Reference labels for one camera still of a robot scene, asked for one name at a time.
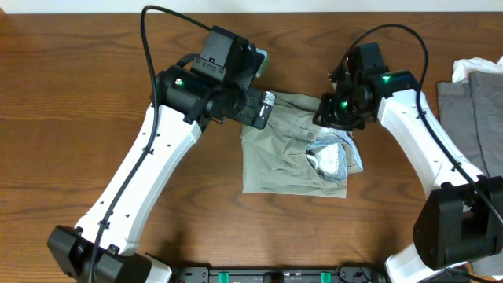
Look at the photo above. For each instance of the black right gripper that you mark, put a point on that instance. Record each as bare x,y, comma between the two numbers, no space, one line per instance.
326,117

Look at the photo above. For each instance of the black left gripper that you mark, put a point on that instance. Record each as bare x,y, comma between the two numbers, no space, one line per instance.
262,108

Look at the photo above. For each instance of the khaki green shorts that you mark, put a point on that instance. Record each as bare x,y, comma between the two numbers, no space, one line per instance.
292,155

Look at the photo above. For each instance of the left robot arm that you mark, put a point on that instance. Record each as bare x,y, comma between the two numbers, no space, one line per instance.
102,246

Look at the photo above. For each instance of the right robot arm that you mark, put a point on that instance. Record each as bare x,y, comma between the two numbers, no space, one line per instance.
461,218

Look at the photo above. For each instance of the white crumpled cloth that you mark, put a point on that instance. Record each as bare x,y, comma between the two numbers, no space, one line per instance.
463,67

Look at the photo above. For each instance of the grey folded garment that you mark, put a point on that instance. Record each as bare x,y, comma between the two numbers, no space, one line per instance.
471,114

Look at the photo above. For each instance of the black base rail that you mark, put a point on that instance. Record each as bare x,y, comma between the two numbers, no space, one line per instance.
346,273

